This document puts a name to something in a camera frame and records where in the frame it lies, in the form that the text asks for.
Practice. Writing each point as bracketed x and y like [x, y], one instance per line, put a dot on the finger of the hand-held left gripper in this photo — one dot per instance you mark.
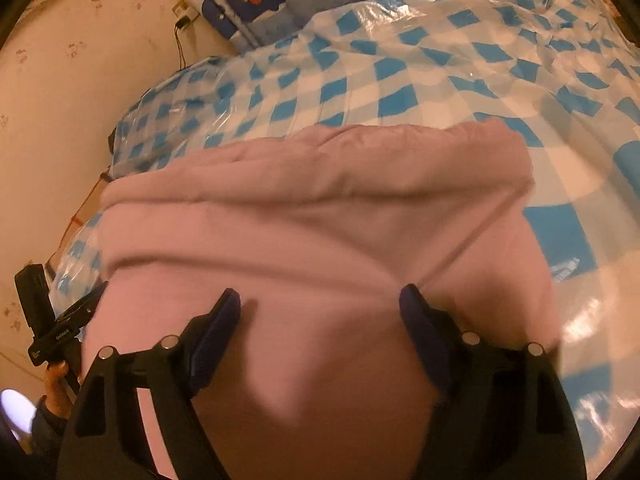
[80, 308]

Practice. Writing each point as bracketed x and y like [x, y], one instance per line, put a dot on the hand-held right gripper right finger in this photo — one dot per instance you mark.
[420, 341]

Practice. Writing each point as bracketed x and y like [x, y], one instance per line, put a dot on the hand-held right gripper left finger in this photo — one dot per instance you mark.
[215, 341]

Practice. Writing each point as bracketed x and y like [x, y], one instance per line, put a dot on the pink and brown jacket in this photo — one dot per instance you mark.
[310, 240]

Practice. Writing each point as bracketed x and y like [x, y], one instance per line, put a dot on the person's left forearm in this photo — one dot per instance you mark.
[47, 427]

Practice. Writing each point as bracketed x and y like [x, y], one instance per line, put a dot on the person's left hand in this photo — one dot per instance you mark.
[55, 381]

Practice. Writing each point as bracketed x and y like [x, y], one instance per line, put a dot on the plaid striped pillow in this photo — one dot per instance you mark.
[75, 220]

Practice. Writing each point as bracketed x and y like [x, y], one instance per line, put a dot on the white round container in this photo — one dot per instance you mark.
[12, 410]

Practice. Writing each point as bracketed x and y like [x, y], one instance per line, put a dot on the blue white checked plastic sheet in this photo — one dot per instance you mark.
[400, 85]

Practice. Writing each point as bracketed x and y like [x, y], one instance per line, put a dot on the white wall socket with charger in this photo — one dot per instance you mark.
[181, 12]

